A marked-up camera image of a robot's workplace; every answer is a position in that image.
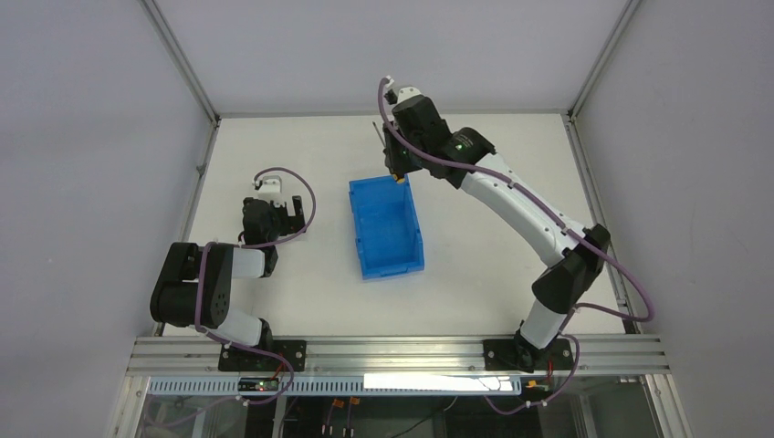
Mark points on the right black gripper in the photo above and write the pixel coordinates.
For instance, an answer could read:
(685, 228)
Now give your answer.
(392, 154)

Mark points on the small green circuit board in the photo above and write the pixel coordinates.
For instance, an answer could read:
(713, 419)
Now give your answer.
(249, 385)

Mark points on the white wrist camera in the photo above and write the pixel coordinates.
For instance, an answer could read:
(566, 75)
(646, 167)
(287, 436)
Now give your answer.
(395, 96)
(268, 188)

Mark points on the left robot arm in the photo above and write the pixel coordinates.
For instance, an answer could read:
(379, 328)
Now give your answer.
(193, 289)

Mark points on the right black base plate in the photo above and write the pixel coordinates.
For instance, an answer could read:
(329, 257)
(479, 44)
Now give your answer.
(502, 354)

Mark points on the aluminium frame rail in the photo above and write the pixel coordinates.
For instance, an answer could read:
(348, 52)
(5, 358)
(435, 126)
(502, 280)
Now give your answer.
(595, 355)

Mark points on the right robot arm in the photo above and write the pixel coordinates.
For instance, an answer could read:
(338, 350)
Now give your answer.
(572, 253)

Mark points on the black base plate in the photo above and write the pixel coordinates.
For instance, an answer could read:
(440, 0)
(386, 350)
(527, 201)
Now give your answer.
(502, 354)
(240, 360)

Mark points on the slotted grey cable duct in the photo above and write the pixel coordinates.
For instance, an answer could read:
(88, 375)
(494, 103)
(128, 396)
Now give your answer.
(368, 385)

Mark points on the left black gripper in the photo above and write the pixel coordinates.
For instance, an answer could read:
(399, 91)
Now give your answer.
(287, 219)

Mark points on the black yellow screwdriver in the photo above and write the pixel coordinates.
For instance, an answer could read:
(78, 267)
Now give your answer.
(395, 176)

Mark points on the blue plastic bin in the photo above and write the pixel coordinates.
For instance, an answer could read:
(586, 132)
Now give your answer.
(388, 237)

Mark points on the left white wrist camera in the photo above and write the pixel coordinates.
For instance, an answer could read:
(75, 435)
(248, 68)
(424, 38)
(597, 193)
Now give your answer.
(268, 188)

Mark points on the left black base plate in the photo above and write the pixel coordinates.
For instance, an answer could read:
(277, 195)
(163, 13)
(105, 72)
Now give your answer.
(240, 360)

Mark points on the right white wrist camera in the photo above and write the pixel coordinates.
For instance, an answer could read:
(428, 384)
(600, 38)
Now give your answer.
(395, 96)

